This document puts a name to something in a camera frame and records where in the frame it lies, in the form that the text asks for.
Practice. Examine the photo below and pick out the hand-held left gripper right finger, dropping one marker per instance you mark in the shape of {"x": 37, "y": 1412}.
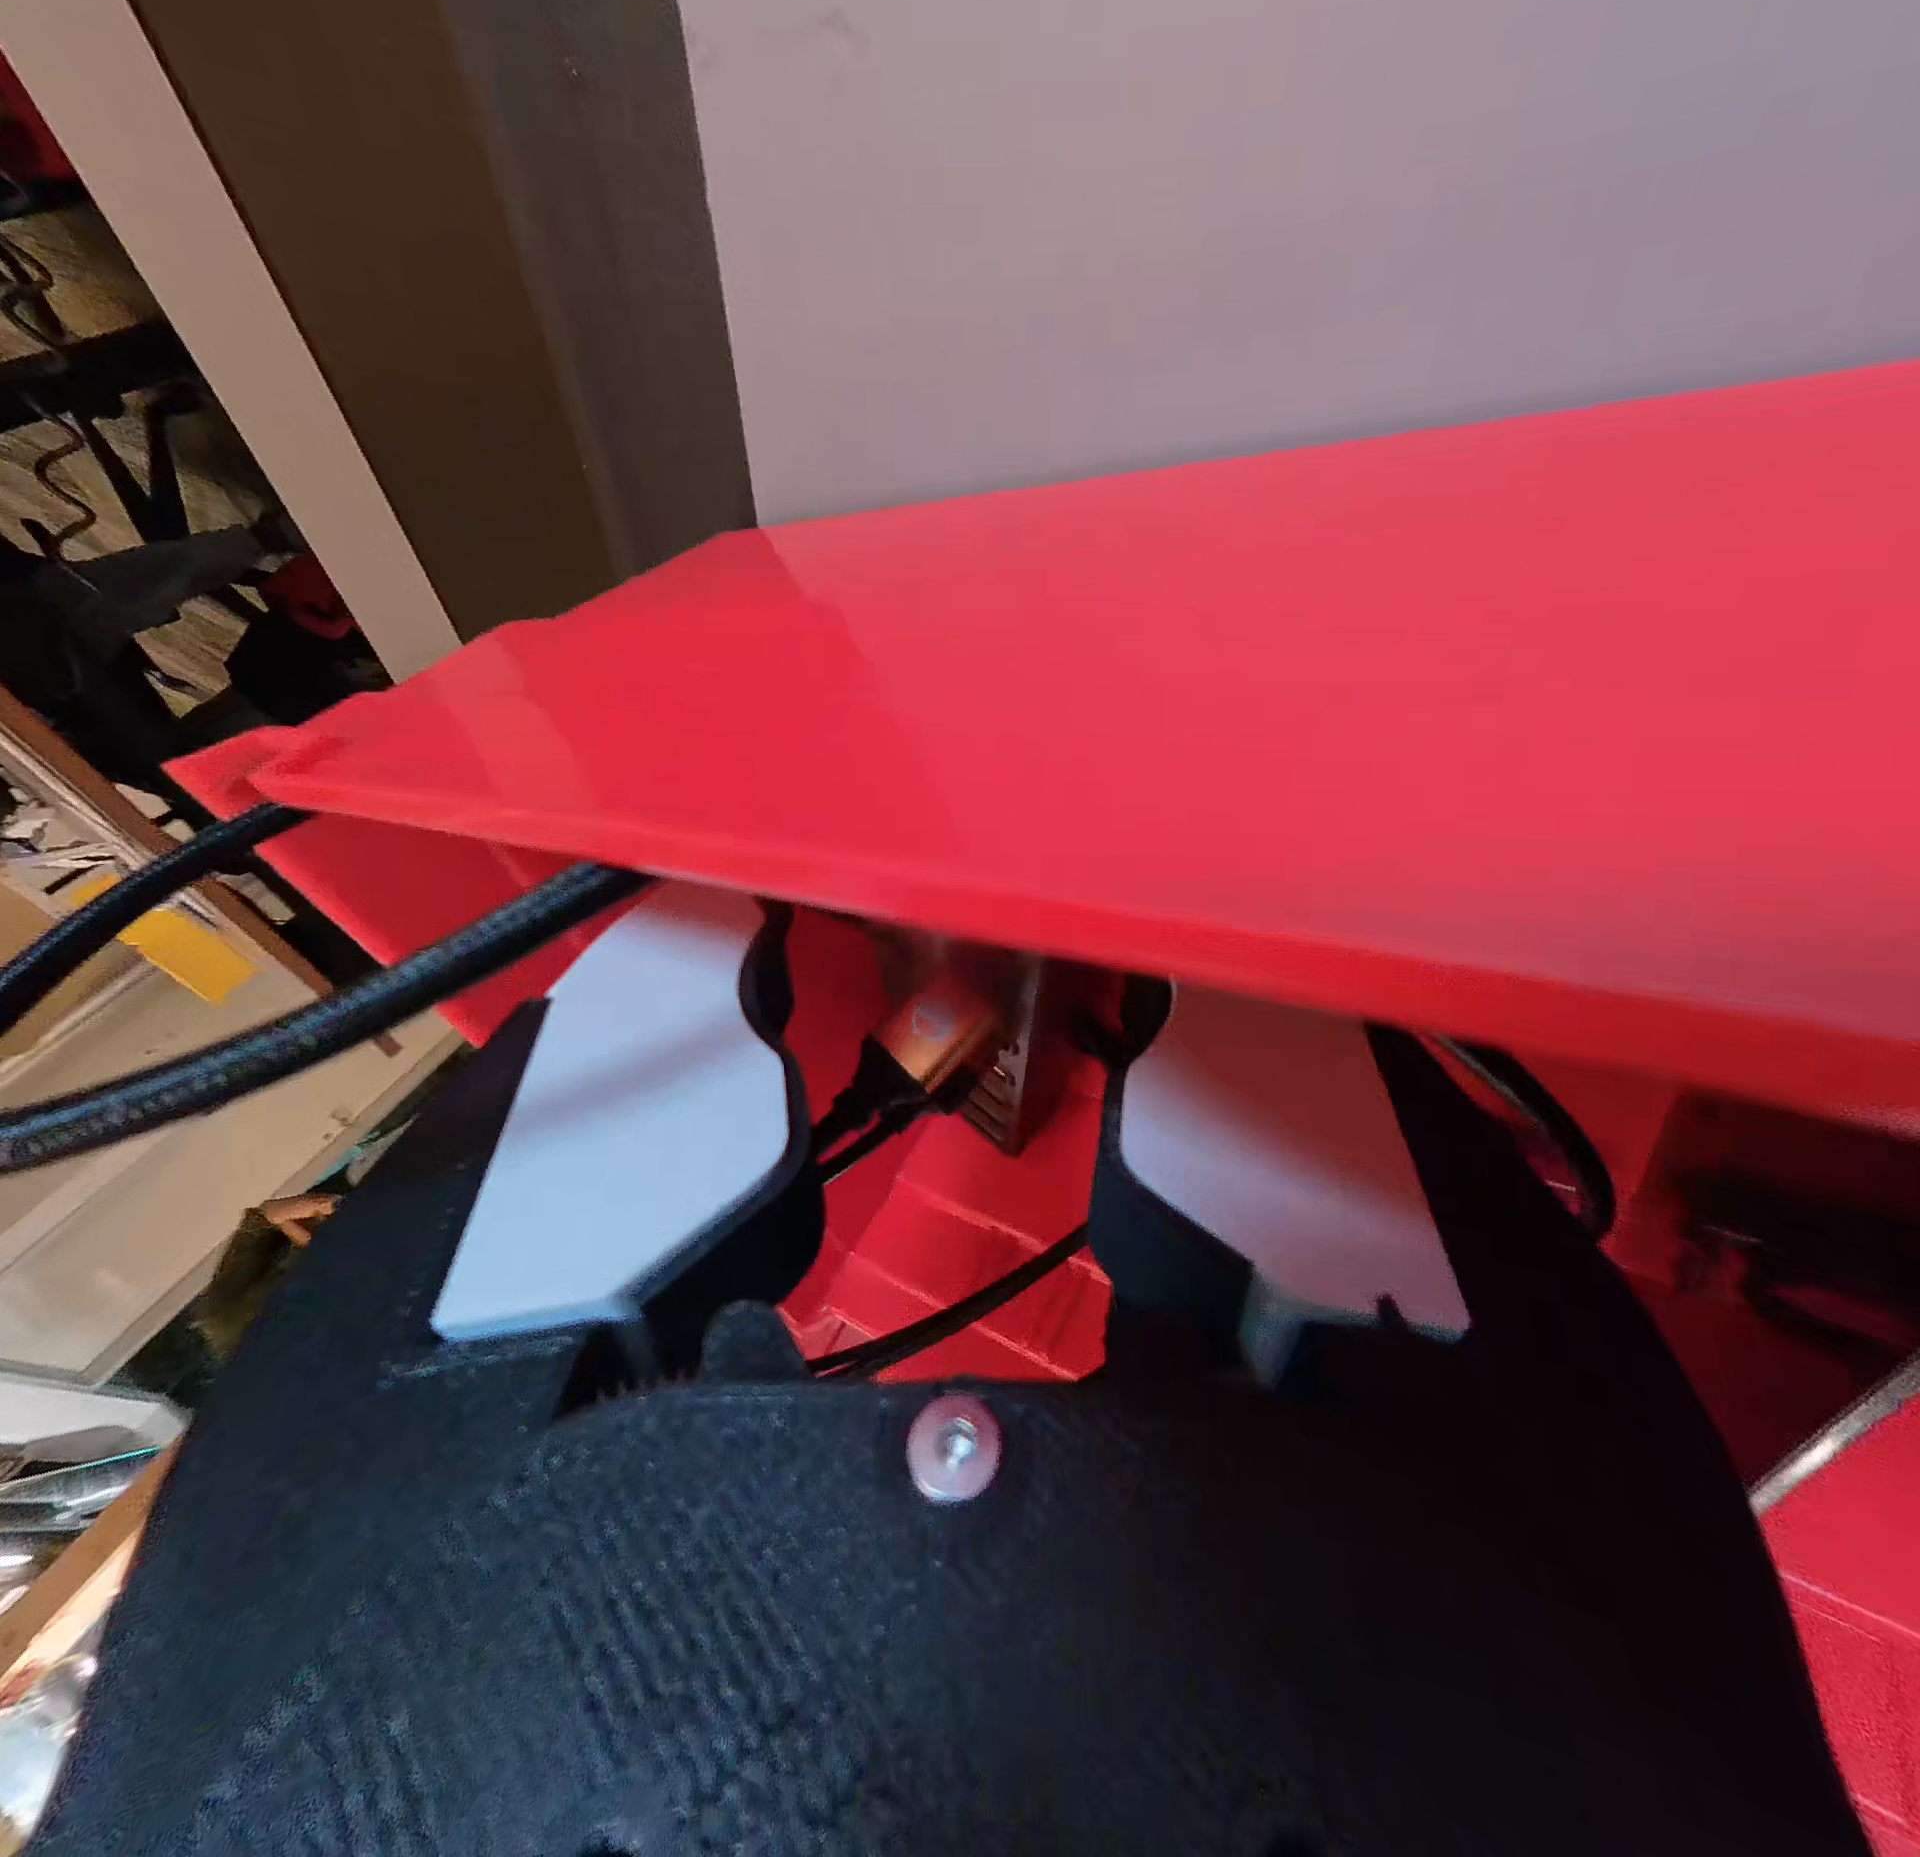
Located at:
{"x": 1275, "y": 1168}

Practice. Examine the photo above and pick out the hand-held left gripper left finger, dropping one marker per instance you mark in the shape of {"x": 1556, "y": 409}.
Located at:
{"x": 629, "y": 1137}

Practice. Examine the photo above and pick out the grey aluminium usb hub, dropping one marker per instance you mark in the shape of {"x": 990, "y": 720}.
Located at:
{"x": 1019, "y": 1094}

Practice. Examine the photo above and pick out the red plastic bin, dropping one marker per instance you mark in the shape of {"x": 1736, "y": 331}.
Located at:
{"x": 1199, "y": 688}

